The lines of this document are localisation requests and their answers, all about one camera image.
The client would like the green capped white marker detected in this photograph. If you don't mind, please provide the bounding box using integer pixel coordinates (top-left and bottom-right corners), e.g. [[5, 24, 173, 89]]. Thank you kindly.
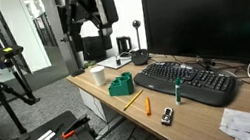
[[174, 78, 182, 105]]

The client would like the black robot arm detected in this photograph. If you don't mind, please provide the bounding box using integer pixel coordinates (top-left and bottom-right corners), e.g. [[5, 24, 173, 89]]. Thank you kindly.
[[57, 0, 119, 61]]

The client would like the orange marker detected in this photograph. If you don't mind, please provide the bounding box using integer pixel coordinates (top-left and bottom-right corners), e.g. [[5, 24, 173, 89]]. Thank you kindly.
[[145, 98, 151, 116]]

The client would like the green plastic holder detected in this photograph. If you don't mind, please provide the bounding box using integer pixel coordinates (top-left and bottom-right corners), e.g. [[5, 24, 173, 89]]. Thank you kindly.
[[108, 72, 134, 96]]

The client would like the white flat tablet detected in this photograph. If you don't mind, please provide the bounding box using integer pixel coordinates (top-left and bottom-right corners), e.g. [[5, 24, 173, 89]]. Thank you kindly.
[[98, 56, 132, 69]]

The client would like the black webcam on stand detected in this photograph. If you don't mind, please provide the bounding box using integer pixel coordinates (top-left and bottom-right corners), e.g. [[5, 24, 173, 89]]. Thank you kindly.
[[131, 20, 149, 66]]

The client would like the yellow pencil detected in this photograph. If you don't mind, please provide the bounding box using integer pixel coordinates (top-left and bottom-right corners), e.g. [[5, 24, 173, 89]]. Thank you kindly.
[[123, 89, 143, 111]]

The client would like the white paper cup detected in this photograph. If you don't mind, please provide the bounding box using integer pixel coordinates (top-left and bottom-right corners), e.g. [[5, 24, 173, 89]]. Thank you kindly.
[[90, 66, 106, 86]]

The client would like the black electric kettle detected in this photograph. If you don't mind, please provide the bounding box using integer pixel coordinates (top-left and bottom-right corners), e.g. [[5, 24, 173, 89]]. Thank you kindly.
[[116, 36, 132, 53]]

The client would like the black computer mouse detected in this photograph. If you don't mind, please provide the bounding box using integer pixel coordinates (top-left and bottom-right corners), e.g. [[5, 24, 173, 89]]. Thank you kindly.
[[71, 68, 85, 77]]

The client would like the small black white gadget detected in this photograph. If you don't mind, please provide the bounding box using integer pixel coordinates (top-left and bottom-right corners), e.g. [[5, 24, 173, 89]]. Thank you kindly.
[[161, 107, 173, 126]]

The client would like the black orange clamp tool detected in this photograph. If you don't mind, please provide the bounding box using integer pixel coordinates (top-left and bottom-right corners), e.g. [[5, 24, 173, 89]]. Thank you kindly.
[[61, 117, 90, 139]]

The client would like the black ergonomic keyboard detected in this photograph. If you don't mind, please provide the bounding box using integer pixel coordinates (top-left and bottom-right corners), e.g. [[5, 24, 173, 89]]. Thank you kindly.
[[133, 61, 238, 107]]

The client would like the large black monitor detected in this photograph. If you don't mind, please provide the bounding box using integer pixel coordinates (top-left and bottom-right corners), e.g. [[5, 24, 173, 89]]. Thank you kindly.
[[139, 0, 250, 86]]

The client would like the white crumpled cloth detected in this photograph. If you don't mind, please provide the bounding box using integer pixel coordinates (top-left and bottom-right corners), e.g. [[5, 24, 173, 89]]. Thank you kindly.
[[219, 108, 250, 140]]

